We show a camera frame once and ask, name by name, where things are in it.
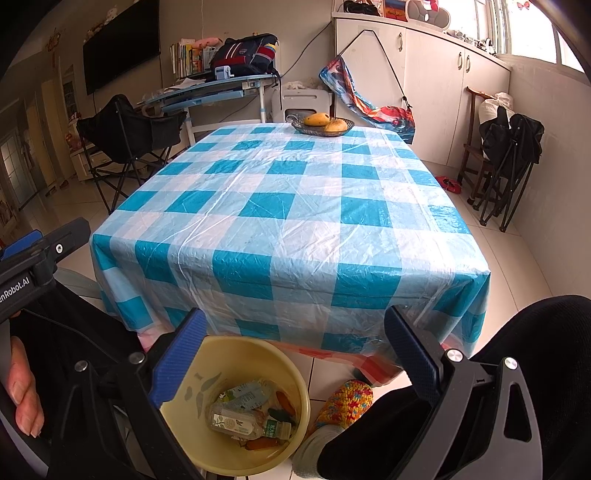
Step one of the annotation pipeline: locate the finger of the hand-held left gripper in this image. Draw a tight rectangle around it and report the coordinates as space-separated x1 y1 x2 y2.
0 231 42 260
0 218 90 283

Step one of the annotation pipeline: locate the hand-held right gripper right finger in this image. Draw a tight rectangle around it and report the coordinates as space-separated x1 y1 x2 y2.
384 307 543 480

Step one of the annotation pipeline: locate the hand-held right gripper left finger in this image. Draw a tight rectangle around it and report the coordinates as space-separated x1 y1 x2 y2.
37 308 208 480

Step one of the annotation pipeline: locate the grey blue milk carton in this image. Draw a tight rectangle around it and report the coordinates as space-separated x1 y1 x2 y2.
221 381 274 411

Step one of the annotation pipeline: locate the yellow plastic bucket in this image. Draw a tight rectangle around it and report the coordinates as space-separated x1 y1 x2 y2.
159 336 311 476

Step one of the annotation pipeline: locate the clear plastic bottle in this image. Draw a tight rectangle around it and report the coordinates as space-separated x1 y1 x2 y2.
211 406 267 439

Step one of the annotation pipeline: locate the white bottle green label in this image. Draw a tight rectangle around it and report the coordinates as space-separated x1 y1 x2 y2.
264 418 293 439

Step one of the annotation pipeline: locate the person's left hand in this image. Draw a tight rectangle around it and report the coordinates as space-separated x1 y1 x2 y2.
6 336 45 438

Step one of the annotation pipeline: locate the person's black trouser leg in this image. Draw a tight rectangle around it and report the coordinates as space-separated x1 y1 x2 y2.
318 295 591 480

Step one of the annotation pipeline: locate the colourful crocheted slipper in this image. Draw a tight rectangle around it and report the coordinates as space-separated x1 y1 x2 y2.
313 378 375 435

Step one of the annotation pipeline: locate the white low cabinet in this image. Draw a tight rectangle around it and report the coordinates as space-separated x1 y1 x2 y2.
69 143 116 182

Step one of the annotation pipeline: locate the beige interior door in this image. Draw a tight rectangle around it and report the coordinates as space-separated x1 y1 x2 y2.
39 78 77 185

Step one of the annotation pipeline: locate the black folding camp chair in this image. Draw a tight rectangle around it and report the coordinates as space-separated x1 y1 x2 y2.
76 95 188 214

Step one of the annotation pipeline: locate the grey sock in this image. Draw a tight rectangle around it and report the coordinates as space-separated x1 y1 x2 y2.
292 424 346 478

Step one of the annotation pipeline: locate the blue checked plastic tablecloth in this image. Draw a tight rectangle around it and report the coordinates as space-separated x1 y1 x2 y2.
90 121 491 356

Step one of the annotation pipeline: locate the blue study desk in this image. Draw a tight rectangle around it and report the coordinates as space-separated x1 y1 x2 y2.
141 73 282 148

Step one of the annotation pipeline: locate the wooden chair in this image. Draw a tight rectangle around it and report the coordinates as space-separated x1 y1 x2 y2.
457 87 499 204

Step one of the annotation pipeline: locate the row of books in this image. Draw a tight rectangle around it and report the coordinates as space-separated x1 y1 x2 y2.
170 41 218 79

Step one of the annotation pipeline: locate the dark fruit bowl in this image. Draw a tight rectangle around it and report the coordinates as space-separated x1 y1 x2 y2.
291 117 355 137

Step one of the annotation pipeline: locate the printed tote bag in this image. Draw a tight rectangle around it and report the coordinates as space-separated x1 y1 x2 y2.
318 30 417 145

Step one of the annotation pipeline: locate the white sack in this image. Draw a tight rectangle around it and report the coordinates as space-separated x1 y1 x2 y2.
478 91 514 127

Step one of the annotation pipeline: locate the dark striped backpack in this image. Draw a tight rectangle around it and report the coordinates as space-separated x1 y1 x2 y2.
209 33 281 77

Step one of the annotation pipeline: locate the white plastic stool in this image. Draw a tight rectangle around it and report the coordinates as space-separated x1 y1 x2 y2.
272 89 334 124

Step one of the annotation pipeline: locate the row of small shoes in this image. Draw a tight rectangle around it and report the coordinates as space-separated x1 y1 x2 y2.
445 30 497 55

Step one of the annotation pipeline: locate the window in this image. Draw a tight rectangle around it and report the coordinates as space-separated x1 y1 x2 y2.
489 0 587 75

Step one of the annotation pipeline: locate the red blue box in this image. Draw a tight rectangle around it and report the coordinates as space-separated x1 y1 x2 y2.
383 0 409 23

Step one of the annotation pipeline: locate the black bag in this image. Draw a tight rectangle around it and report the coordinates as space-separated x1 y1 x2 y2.
342 0 384 17

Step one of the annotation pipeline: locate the black wall television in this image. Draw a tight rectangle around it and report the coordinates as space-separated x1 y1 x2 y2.
83 9 161 95

